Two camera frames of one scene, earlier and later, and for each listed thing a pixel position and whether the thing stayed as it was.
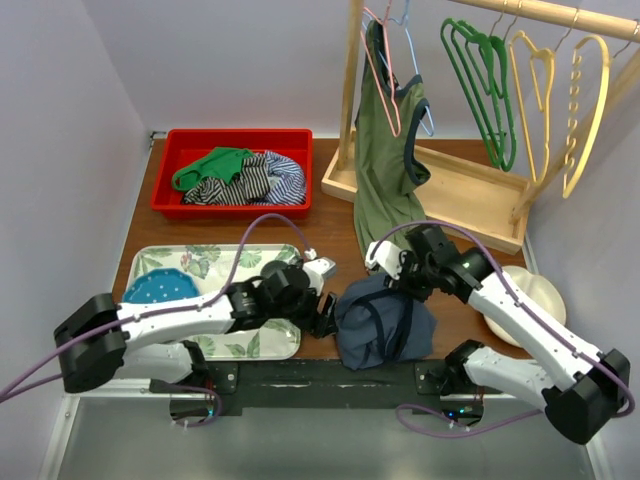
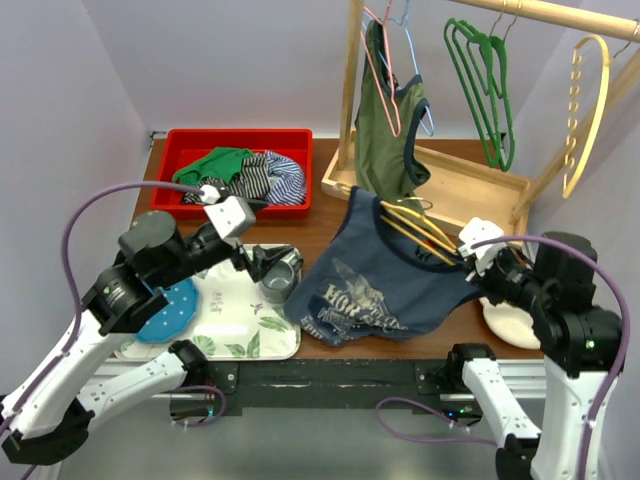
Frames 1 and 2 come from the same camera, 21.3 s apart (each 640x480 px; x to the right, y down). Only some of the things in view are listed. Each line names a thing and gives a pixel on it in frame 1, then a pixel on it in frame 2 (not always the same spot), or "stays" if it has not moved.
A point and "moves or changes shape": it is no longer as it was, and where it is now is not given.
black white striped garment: [250, 185] stays
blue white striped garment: [286, 179] stays
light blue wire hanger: [430, 131] stays
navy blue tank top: [376, 323] moves or changes shape
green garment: [221, 163] stays
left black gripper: [315, 323] -> [261, 261]
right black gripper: [401, 284] -> [485, 283]
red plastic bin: [182, 148] stays
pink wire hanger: [363, 37] stays
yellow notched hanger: [573, 110] stays
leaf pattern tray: [214, 267] stays
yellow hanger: [532, 70] moves or changes shape
